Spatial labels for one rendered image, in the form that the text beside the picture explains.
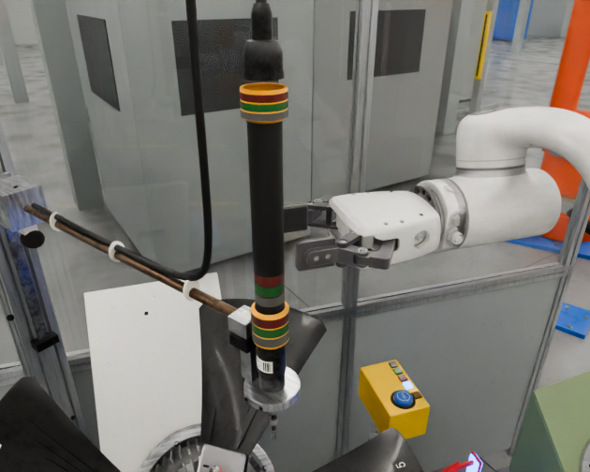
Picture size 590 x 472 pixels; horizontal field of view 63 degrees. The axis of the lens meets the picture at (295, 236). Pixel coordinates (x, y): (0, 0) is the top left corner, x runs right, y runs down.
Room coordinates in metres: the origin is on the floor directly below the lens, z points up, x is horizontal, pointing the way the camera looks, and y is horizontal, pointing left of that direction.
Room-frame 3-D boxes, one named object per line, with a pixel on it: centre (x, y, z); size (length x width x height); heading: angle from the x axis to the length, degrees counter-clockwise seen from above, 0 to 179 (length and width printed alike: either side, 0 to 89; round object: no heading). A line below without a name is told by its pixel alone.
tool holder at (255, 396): (0.45, 0.04, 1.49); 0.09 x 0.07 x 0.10; 52
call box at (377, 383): (0.83, -0.23, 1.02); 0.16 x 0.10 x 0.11; 17
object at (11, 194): (0.83, 0.52, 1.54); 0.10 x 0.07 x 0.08; 52
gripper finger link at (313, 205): (0.51, -0.04, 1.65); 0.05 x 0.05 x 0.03; 25
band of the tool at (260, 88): (0.44, 0.03, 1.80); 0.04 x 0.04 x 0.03
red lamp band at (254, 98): (0.44, 0.03, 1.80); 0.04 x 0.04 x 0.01
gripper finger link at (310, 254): (0.41, -0.04, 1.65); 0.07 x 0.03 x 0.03; 107
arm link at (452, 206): (0.51, -0.16, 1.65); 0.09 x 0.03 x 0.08; 17
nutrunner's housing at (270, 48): (0.44, 0.03, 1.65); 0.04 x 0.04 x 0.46
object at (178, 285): (0.63, 0.27, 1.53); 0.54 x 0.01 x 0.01; 52
